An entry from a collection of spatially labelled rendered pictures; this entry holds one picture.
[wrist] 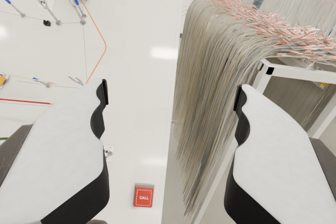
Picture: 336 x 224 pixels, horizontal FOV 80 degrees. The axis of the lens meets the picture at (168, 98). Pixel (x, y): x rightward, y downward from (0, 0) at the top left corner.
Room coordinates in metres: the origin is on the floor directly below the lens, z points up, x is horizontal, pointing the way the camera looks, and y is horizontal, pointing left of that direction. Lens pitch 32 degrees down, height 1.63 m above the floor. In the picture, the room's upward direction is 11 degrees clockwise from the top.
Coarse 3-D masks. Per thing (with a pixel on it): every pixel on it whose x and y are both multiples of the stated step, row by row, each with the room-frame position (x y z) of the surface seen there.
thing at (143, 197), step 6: (138, 186) 0.34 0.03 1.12; (138, 192) 0.33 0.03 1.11; (144, 192) 0.33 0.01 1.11; (150, 192) 0.33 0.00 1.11; (138, 198) 0.32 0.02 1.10; (144, 198) 0.32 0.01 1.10; (150, 198) 0.32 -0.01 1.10; (138, 204) 0.31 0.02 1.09; (144, 204) 0.31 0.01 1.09; (150, 204) 0.31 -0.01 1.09
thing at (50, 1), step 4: (40, 0) 0.65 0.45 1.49; (48, 0) 0.65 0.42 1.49; (52, 0) 0.66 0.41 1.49; (40, 4) 0.64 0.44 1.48; (44, 4) 0.64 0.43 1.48; (48, 4) 0.65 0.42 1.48; (52, 4) 0.65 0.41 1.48; (36, 8) 0.63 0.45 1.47; (40, 8) 0.63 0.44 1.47; (52, 8) 0.64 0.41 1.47
